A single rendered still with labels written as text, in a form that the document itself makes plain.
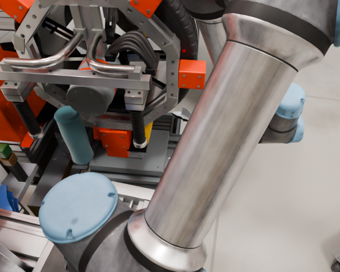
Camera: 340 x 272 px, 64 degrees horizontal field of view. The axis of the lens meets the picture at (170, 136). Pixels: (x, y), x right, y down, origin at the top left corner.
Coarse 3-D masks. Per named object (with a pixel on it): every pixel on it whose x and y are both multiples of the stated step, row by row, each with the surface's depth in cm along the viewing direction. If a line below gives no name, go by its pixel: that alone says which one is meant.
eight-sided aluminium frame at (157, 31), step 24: (48, 0) 76; (72, 0) 75; (96, 0) 75; (120, 0) 74; (24, 24) 82; (144, 24) 78; (24, 48) 88; (168, 48) 83; (168, 72) 90; (48, 96) 103; (168, 96) 97; (96, 120) 111; (120, 120) 111; (144, 120) 108
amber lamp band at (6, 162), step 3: (12, 153) 101; (12, 156) 100; (15, 156) 102; (0, 159) 99; (3, 159) 99; (6, 159) 99; (9, 159) 99; (12, 159) 101; (15, 159) 102; (3, 162) 100; (6, 162) 100; (9, 162) 100; (12, 162) 101; (15, 162) 102; (6, 165) 101; (9, 165) 101; (12, 165) 101
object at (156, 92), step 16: (48, 16) 94; (112, 16) 88; (48, 32) 100; (64, 32) 94; (112, 32) 92; (48, 48) 103; (64, 64) 113; (128, 64) 102; (160, 80) 116; (160, 96) 108
